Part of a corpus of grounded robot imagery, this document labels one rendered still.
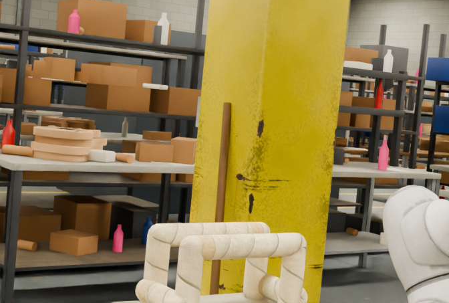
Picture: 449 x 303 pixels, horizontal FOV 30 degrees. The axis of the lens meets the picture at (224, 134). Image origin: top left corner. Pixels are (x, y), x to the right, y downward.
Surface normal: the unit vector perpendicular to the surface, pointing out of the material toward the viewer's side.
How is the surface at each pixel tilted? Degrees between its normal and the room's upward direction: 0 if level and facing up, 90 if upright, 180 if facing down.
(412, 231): 85
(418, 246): 92
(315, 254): 90
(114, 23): 90
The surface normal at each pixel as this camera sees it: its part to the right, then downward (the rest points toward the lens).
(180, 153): -0.08, 0.04
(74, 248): -0.50, 0.00
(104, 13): 0.52, 0.09
